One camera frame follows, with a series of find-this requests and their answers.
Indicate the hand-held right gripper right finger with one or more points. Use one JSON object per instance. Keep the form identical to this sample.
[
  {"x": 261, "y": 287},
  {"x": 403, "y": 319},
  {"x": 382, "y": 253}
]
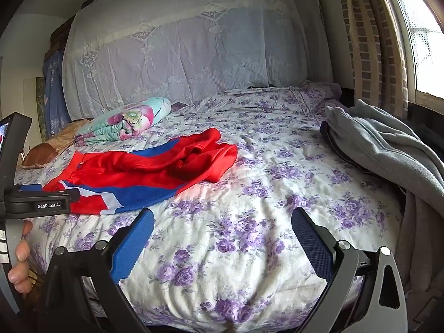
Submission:
[{"x": 312, "y": 241}]

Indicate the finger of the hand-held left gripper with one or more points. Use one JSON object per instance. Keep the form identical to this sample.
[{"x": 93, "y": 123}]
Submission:
[{"x": 59, "y": 192}]

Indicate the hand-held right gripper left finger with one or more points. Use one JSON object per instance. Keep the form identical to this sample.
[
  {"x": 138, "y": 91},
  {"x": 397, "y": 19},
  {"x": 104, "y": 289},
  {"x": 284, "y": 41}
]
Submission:
[{"x": 133, "y": 239}]

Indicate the red pants with blue stripes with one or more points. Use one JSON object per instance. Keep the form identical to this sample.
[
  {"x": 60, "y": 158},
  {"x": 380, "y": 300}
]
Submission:
[{"x": 145, "y": 177}]

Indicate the person's left hand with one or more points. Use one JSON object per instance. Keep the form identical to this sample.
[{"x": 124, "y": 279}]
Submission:
[{"x": 21, "y": 249}]

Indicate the brown pillow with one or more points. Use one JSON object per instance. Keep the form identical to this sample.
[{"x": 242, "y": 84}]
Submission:
[{"x": 45, "y": 151}]

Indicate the green framed picture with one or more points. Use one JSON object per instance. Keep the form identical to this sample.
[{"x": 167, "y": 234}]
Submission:
[{"x": 41, "y": 107}]

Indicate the blue patterned bag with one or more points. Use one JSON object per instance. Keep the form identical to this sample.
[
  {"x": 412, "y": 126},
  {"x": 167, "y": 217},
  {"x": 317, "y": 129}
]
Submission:
[{"x": 53, "y": 90}]

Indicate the purple floral bedsheet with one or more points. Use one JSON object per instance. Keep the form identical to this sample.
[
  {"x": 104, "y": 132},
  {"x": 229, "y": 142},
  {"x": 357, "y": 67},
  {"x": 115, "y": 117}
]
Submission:
[{"x": 249, "y": 197}]

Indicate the folded teal pink floral quilt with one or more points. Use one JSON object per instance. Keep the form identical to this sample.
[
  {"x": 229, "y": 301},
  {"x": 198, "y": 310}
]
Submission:
[{"x": 131, "y": 118}]

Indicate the grey blanket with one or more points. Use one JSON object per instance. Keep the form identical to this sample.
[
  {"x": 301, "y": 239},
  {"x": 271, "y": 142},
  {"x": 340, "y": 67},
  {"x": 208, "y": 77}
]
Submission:
[{"x": 388, "y": 159}]

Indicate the white lace cloth cover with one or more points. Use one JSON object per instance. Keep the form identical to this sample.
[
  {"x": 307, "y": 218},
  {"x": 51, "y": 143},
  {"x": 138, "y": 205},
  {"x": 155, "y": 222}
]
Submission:
[{"x": 194, "y": 48}]

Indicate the brown checked curtain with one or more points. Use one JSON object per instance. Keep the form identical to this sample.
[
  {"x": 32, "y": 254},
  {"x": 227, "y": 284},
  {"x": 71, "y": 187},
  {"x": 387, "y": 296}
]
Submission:
[{"x": 367, "y": 38}]

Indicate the bright window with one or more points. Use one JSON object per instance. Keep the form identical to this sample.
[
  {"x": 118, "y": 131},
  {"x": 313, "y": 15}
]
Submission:
[{"x": 425, "y": 31}]

